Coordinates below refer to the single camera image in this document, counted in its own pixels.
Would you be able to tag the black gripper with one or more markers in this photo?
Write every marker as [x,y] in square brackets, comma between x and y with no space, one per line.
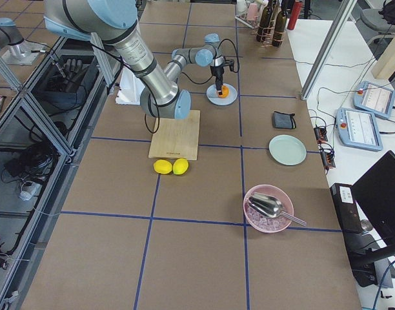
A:
[217,71]

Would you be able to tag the orange mandarin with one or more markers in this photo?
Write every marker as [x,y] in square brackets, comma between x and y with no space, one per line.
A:
[225,92]

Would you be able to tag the light blue plate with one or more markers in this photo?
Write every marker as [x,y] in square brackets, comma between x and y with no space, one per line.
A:
[214,98]

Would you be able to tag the light green plate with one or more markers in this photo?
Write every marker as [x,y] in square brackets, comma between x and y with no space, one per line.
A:
[287,150]

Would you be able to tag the bamboo cutting board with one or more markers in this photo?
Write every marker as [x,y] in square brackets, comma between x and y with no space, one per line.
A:
[176,138]

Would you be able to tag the grey folded cloth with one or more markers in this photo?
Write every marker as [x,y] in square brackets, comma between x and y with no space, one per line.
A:
[283,120]

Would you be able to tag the dark wine bottle lower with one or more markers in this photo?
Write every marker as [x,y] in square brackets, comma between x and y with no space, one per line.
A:
[265,21]

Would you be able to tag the dark wine bottle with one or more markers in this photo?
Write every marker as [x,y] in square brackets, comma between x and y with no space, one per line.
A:
[265,21]
[280,23]

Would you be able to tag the pink cup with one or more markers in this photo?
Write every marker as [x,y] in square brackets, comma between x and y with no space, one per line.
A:
[252,12]

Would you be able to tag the upper yellow lemon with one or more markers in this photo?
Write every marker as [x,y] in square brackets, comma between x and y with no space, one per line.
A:
[180,166]

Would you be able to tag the yellow lemon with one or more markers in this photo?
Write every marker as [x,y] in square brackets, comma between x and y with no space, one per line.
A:
[162,166]
[180,166]

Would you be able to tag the dark wine bottle upper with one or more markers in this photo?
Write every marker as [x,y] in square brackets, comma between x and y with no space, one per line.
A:
[280,23]

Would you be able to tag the lower yellow lemon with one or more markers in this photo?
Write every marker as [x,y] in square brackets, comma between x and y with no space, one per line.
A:
[162,166]

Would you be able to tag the far power strip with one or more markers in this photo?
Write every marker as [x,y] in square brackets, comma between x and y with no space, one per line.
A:
[321,134]

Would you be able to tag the power strip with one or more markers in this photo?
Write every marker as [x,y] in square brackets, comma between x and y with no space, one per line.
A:
[321,134]
[327,156]

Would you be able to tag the red bottle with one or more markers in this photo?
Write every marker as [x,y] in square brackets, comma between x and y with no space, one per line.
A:
[294,14]

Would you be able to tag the metal scoop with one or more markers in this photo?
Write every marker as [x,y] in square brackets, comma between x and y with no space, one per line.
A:
[271,207]

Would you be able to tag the near power strip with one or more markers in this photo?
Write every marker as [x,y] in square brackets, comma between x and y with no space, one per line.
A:
[327,156]

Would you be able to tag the clear ice cubes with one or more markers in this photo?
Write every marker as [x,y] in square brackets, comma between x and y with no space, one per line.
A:
[263,223]

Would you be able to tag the pink bowl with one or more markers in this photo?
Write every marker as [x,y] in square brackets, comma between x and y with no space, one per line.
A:
[271,191]

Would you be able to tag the near teach pendant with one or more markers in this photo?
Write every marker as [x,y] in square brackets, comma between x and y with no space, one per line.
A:
[358,129]

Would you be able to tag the teach pendant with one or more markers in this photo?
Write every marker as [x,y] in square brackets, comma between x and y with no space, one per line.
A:
[358,129]
[374,98]

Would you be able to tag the far teach pendant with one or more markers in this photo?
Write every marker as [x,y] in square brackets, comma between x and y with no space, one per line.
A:
[374,98]

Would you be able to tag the black monitor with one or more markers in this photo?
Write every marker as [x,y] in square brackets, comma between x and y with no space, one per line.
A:
[375,194]

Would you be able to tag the black computer box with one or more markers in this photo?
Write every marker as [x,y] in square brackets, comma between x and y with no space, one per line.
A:
[356,235]

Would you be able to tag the copper wire bottle rack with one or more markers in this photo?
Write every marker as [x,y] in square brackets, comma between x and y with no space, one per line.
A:
[271,33]

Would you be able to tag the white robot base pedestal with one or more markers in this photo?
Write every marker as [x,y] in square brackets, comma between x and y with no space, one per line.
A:
[130,89]

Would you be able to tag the aluminium frame post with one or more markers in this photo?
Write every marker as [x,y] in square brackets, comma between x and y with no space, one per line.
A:
[335,29]

